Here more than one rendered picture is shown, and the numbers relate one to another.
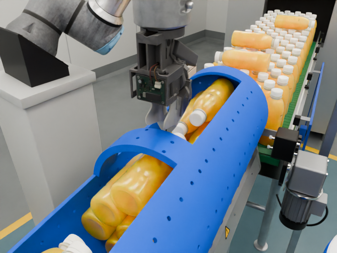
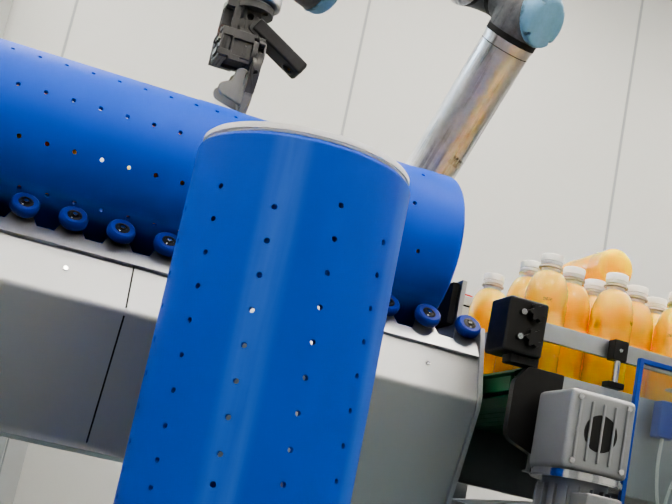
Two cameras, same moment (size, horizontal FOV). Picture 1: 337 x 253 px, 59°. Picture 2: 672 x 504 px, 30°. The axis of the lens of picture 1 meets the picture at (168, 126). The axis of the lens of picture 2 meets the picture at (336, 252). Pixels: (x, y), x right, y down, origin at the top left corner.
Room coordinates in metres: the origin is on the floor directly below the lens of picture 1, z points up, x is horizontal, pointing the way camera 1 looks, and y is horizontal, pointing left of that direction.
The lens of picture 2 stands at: (-0.77, -1.60, 0.53)
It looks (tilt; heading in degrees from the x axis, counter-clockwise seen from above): 14 degrees up; 46
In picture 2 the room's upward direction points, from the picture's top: 12 degrees clockwise
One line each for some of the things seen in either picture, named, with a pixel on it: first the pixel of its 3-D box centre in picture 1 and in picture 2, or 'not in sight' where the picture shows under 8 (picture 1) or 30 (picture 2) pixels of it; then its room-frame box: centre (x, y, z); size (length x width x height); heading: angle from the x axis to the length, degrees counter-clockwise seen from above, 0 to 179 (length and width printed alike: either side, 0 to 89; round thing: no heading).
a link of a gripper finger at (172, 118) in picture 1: (169, 119); (234, 92); (0.47, 0.00, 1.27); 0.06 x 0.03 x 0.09; 153
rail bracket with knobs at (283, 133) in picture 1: (283, 145); (515, 333); (0.84, -0.40, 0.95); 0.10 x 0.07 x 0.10; 63
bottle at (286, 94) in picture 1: (277, 104); (608, 339); (1.05, -0.43, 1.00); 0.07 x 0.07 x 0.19
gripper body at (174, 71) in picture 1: (160, 63); (242, 38); (0.48, 0.01, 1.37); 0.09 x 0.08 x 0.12; 153
